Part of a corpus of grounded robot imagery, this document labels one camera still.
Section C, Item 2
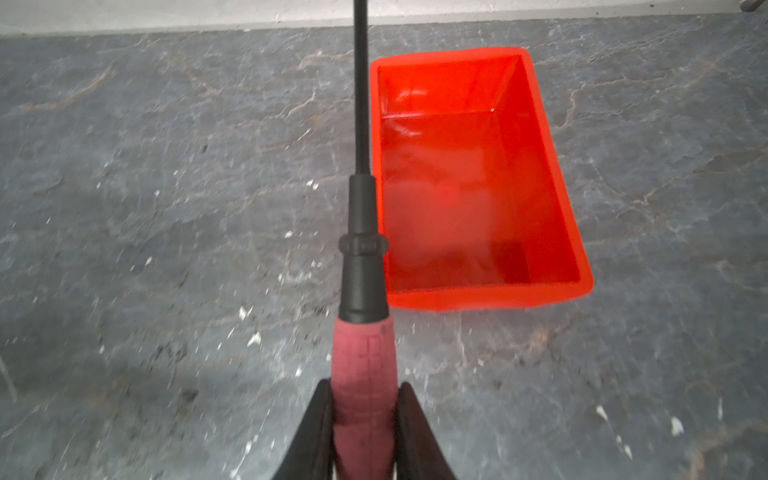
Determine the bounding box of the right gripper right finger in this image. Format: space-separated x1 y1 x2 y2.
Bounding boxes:
395 382 456 480

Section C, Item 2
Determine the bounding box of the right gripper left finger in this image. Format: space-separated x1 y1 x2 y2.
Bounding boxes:
273 379 334 480

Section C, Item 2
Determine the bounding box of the red handled black screwdriver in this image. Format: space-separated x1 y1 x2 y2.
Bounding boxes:
330 1 398 479

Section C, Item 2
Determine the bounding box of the red plastic bin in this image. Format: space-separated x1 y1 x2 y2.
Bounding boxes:
370 47 594 311

